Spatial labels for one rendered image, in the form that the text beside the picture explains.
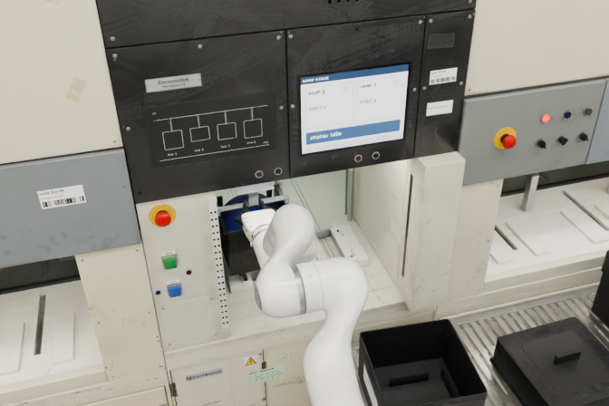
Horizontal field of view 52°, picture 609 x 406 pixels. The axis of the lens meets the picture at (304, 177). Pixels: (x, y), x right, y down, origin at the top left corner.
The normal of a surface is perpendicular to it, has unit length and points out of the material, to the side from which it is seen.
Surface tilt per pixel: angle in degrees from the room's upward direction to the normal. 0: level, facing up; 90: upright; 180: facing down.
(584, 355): 0
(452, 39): 90
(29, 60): 90
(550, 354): 0
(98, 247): 90
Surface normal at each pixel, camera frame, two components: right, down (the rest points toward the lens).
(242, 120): 0.28, 0.50
